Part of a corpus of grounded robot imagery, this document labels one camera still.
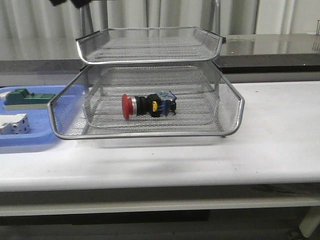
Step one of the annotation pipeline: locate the silver mesh tray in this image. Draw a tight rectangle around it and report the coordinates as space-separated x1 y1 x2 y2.
48 62 245 140
82 87 221 130
76 26 226 65

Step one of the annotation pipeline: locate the dark steel back counter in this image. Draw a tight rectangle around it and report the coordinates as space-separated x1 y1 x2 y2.
0 33 320 74

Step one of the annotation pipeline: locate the red emergency stop button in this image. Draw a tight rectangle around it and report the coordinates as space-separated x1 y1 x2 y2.
121 91 177 120

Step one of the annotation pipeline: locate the green terminal block module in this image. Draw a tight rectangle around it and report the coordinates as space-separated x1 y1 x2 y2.
4 88 55 111

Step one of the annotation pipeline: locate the silver metal rack frame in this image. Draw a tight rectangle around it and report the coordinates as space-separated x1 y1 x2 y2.
78 0 228 140

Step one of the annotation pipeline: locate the white circuit breaker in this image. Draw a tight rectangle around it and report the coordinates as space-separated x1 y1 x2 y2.
0 113 30 135

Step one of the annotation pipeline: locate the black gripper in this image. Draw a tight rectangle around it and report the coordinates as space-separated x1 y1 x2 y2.
49 0 92 9

